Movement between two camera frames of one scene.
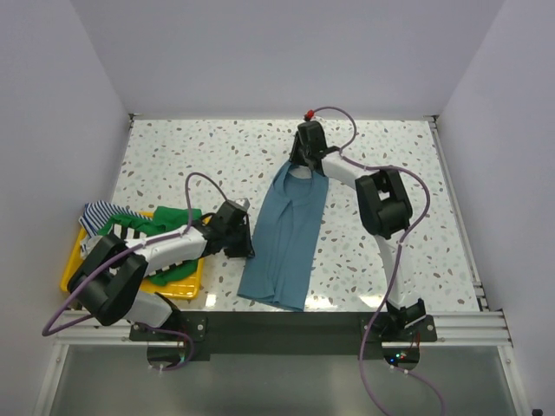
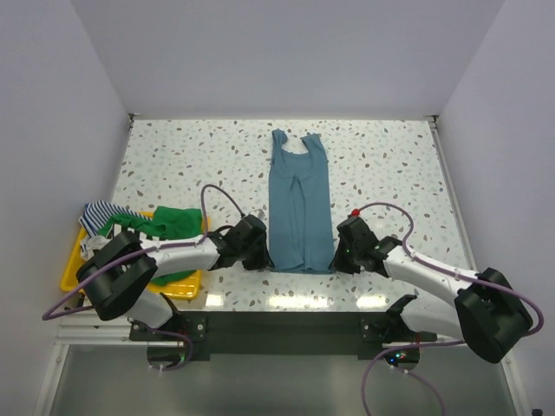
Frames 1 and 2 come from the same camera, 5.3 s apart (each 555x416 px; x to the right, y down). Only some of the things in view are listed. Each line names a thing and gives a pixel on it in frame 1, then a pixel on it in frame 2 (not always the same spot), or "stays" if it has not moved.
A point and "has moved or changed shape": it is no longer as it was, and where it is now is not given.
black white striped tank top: (126, 233) -> (93, 221)
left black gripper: (246, 248) -> (264, 261)
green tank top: (165, 220) stays
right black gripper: (294, 155) -> (338, 264)
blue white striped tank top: (97, 214) stays
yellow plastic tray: (184, 290) stays
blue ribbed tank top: (286, 253) has moved or changed shape
